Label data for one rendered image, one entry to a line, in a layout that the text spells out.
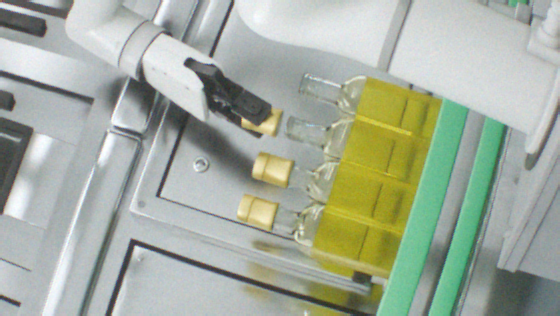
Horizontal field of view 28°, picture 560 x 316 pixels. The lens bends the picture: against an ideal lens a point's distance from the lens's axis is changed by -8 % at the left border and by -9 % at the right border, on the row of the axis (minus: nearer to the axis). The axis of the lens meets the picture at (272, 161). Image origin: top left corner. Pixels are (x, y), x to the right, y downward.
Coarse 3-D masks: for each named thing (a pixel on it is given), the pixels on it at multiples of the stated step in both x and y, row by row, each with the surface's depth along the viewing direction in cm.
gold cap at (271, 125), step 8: (272, 112) 146; (280, 112) 146; (264, 120) 146; (272, 120) 146; (280, 120) 149; (248, 128) 147; (256, 128) 146; (264, 128) 146; (272, 128) 146; (272, 136) 147
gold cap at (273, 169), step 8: (264, 152) 145; (256, 160) 144; (264, 160) 144; (272, 160) 144; (280, 160) 144; (288, 160) 144; (256, 168) 144; (264, 168) 144; (272, 168) 144; (280, 168) 144; (288, 168) 143; (256, 176) 145; (264, 176) 144; (272, 176) 144; (280, 176) 144; (288, 176) 143; (280, 184) 144
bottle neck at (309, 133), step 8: (288, 120) 146; (296, 120) 146; (304, 120) 146; (288, 128) 146; (296, 128) 145; (304, 128) 145; (312, 128) 145; (320, 128) 146; (288, 136) 146; (296, 136) 146; (304, 136) 145; (312, 136) 145; (320, 136) 145; (312, 144) 146; (320, 144) 145
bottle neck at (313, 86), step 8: (304, 72) 148; (304, 80) 147; (312, 80) 147; (320, 80) 147; (328, 80) 147; (304, 88) 147; (312, 88) 147; (320, 88) 147; (328, 88) 147; (336, 88) 147; (304, 96) 148; (312, 96) 148; (320, 96) 147; (328, 96) 147; (336, 96) 146
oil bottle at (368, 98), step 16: (352, 80) 146; (368, 80) 145; (384, 80) 146; (352, 96) 145; (368, 96) 145; (384, 96) 145; (400, 96) 145; (416, 96) 145; (432, 96) 145; (352, 112) 145; (368, 112) 144; (384, 112) 144; (400, 112) 144; (416, 112) 144; (432, 112) 144; (400, 128) 144; (416, 128) 143; (432, 128) 143
